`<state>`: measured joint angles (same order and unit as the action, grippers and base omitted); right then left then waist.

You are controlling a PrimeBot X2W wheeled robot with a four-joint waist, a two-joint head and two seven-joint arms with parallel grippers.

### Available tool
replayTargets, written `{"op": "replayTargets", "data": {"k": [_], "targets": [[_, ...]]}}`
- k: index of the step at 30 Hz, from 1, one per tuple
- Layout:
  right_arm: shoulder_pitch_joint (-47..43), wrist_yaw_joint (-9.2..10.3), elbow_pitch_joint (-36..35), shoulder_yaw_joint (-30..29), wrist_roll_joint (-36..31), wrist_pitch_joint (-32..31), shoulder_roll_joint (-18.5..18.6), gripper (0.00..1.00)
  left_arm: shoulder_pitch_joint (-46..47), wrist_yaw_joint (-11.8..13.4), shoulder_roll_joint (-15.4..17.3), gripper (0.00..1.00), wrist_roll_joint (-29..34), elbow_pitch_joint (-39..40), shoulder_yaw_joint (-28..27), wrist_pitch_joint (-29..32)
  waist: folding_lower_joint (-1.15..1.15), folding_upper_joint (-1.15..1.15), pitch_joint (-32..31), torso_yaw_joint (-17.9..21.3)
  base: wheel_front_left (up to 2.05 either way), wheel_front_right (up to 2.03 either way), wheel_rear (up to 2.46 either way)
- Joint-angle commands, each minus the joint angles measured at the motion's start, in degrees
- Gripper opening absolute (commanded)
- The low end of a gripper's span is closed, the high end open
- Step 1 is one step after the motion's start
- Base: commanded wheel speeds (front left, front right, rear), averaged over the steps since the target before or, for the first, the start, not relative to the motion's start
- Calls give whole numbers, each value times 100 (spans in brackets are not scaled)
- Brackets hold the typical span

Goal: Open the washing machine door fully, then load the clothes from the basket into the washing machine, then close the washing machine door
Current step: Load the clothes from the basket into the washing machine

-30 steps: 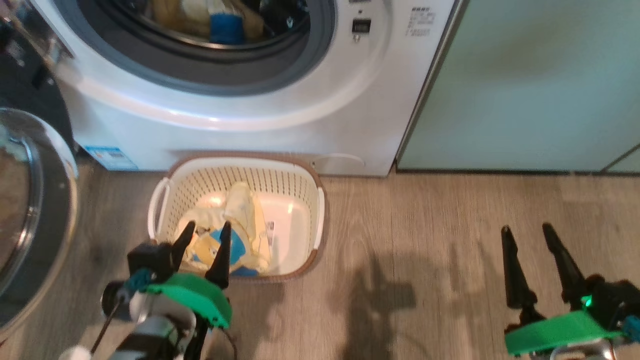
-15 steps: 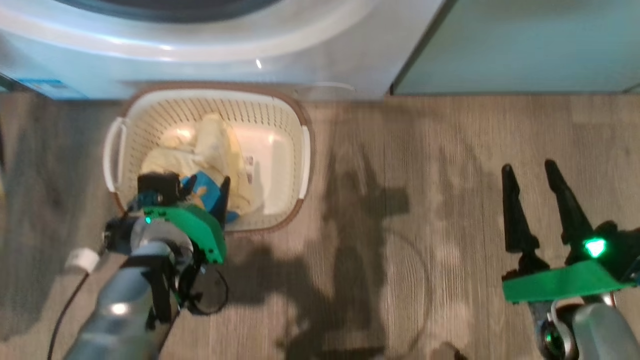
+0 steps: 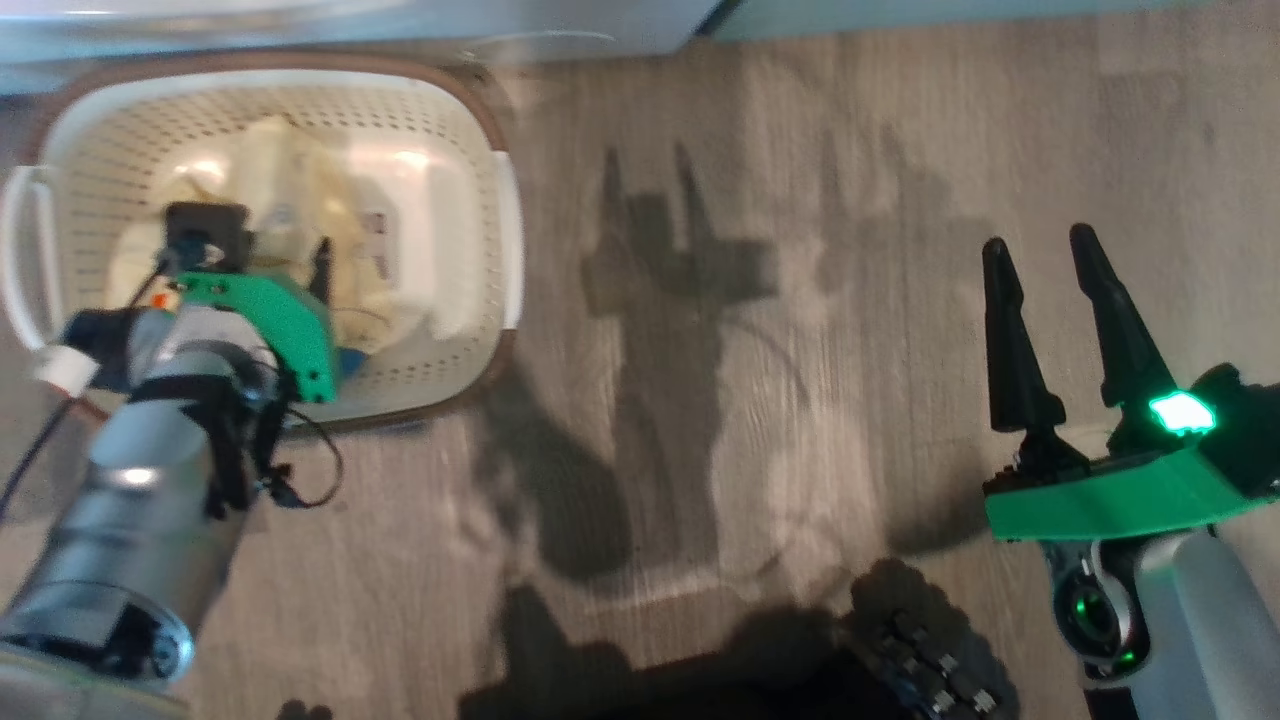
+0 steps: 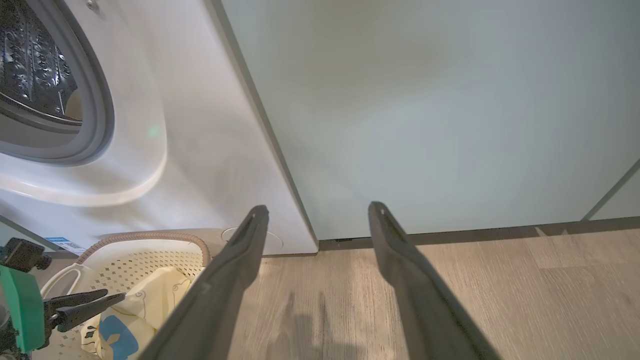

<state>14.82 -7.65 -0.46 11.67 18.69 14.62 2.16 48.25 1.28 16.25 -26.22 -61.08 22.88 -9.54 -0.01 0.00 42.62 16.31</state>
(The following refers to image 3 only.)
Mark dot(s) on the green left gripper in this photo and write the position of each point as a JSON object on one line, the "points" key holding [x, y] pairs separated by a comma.
{"points": [[285, 330]]}

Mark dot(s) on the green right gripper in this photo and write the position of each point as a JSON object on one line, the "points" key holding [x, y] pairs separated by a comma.
{"points": [[1100, 495]]}

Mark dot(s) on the cream garment with blue print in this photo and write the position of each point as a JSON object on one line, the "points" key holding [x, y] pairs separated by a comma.
{"points": [[300, 190]]}

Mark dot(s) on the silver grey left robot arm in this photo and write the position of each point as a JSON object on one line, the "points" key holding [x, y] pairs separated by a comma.
{"points": [[140, 520]]}

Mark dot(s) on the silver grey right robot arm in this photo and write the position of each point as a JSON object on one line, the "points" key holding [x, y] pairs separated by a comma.
{"points": [[1200, 630]]}

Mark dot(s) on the basket bottom product sticker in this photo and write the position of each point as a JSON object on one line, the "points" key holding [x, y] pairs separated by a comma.
{"points": [[377, 245]]}

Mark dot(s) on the cream perforated laundry basket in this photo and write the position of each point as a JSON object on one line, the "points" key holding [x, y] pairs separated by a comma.
{"points": [[100, 140]]}

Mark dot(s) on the white washing machine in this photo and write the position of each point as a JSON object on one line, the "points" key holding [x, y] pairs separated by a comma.
{"points": [[400, 20]]}

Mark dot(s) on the round filter cover outline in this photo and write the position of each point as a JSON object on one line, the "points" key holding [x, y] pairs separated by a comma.
{"points": [[545, 37]]}

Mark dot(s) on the pale teal cabinet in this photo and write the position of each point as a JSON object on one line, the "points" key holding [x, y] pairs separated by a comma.
{"points": [[1000, 15]]}

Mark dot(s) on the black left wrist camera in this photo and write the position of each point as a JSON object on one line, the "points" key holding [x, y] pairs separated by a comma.
{"points": [[205, 235]]}

